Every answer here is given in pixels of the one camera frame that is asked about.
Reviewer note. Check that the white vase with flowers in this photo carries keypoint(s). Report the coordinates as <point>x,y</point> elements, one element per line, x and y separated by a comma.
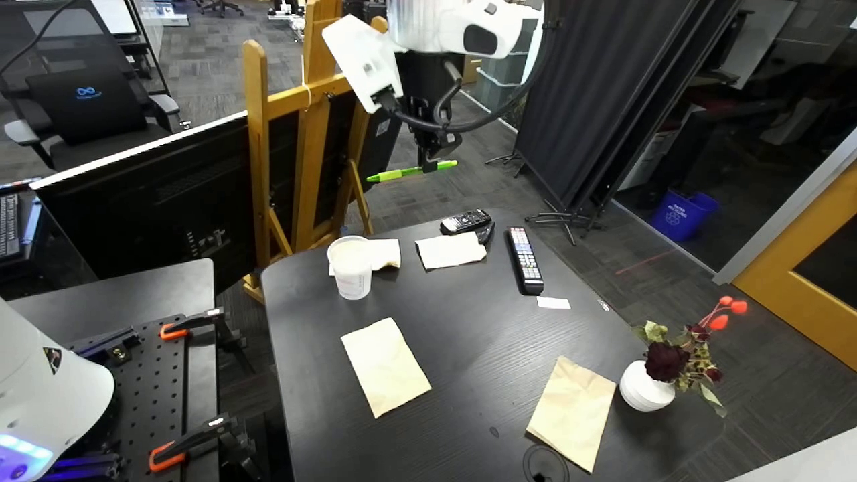
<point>678,363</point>

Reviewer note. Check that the white label sticker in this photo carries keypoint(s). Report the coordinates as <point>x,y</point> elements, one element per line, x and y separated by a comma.
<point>552,304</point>

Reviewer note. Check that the orange-handled clamp front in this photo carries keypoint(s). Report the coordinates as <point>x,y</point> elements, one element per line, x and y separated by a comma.
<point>215,435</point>

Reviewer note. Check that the wooden easel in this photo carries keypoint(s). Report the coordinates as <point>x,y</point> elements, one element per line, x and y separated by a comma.
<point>311,106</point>

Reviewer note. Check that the tan napkin near vase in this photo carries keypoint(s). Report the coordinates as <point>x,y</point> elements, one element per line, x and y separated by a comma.
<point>572,414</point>

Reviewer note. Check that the tan napkin under cup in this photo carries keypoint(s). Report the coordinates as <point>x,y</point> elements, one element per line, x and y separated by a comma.
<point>379,253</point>

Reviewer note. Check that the black curtain divider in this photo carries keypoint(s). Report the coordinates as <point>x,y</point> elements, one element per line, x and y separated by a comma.
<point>607,60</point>

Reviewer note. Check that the black monitor panel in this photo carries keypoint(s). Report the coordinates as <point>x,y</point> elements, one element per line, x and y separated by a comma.
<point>176,198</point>

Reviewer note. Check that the tan napkin centre of table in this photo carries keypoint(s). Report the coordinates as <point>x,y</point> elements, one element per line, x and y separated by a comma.
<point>387,370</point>

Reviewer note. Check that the orange-handled clamp rear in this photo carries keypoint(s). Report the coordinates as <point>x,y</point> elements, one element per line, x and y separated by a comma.
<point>179,328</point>

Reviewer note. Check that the clear plastic cup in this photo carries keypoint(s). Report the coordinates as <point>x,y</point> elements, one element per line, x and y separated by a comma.
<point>350,266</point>

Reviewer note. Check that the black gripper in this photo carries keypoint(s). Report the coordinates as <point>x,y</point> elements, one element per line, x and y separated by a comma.
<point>430,87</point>

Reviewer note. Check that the green and black pen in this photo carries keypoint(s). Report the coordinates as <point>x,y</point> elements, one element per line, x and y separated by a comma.
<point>391,175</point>

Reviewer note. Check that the black office chair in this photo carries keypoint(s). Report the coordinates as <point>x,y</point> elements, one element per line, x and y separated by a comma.
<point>79,100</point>

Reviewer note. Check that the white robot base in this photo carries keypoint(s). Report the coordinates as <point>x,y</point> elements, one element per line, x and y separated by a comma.
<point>50,398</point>

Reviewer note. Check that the long black remote control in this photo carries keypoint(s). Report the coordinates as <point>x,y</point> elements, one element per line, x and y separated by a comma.
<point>523,257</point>

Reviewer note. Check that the grey storage bins stack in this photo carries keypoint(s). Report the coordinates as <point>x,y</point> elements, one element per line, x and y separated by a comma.
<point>511,68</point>

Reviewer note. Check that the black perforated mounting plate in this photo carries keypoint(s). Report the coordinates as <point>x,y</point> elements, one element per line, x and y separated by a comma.
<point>152,406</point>

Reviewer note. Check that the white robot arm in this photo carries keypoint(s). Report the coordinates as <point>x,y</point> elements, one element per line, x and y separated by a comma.
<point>373,60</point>

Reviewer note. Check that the tan napkin near remotes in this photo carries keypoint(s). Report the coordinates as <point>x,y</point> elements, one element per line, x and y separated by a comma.
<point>450,250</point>

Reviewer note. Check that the orange-handled clamp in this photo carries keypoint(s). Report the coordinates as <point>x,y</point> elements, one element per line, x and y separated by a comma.
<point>179,328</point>
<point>215,435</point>

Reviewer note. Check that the small black remote control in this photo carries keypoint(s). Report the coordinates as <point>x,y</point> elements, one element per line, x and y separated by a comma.
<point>464,220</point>

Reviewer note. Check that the blue plastic bin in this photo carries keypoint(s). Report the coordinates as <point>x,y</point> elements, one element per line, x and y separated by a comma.
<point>681,216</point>

